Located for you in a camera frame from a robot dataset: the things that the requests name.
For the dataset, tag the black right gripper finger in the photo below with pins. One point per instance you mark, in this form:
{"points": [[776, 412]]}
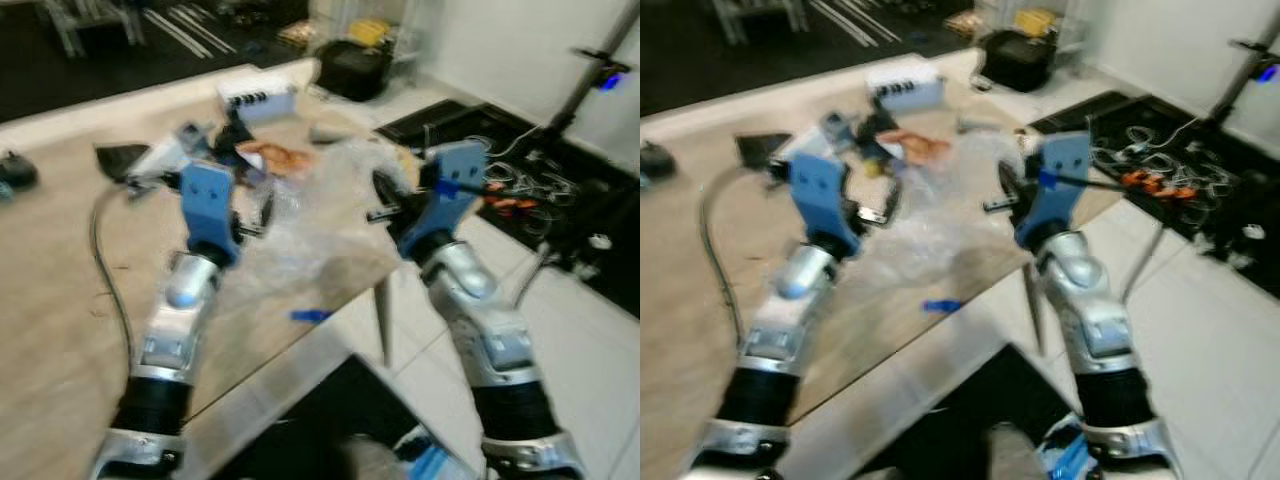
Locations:
{"points": [[485, 187], [1095, 183], [1012, 180], [385, 188]]}

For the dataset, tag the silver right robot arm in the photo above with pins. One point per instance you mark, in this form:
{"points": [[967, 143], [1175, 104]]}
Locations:
{"points": [[490, 340], [1100, 330]]}

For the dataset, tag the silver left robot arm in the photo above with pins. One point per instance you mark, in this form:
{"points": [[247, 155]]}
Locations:
{"points": [[170, 340], [780, 330]]}

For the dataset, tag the orange connectors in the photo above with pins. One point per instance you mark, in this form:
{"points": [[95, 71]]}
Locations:
{"points": [[512, 205], [1155, 185]]}

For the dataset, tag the orange snack wrapper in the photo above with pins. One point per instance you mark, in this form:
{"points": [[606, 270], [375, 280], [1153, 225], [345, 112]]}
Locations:
{"points": [[285, 158], [920, 147]]}

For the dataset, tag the clear plastic bag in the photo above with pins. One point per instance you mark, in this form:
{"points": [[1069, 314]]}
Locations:
{"points": [[320, 225], [945, 215]]}

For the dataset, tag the dark table leg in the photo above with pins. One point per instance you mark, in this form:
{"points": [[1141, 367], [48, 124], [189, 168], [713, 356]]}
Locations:
{"points": [[1033, 310], [384, 320]]}

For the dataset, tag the grey white device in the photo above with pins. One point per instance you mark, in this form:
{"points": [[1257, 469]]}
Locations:
{"points": [[170, 152], [810, 145]]}

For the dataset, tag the white rectangular box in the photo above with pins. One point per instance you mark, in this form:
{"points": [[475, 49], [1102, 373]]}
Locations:
{"points": [[905, 86], [258, 98]]}

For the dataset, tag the black bag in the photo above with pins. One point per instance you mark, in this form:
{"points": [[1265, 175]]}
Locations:
{"points": [[355, 70], [1020, 62]]}

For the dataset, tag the black triangular object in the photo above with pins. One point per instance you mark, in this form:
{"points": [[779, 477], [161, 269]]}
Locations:
{"points": [[122, 158], [762, 147]]}

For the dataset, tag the black stand with blue light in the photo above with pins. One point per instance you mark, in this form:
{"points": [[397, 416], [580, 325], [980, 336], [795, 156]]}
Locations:
{"points": [[1240, 85], [585, 90]]}

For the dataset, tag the yellow packet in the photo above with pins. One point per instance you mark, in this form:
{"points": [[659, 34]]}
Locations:
{"points": [[1034, 21], [368, 32]]}

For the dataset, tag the black computer mouse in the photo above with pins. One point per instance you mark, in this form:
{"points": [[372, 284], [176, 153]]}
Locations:
{"points": [[18, 172], [657, 162]]}

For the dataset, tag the plain black floor mat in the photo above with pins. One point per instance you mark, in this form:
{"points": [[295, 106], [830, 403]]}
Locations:
{"points": [[930, 425], [300, 430]]}

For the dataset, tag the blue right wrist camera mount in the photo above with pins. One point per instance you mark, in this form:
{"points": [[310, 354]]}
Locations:
{"points": [[450, 195], [1065, 185]]}

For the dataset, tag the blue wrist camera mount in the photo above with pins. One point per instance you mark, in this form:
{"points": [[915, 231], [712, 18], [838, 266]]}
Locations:
{"points": [[822, 195], [1065, 185], [450, 195], [208, 205]]}

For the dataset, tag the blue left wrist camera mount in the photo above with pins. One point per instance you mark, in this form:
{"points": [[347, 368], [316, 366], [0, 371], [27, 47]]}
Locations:
{"points": [[208, 205], [822, 195]]}

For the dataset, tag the silver metal frame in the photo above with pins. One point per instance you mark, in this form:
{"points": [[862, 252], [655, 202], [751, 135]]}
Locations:
{"points": [[90, 25], [755, 18]]}

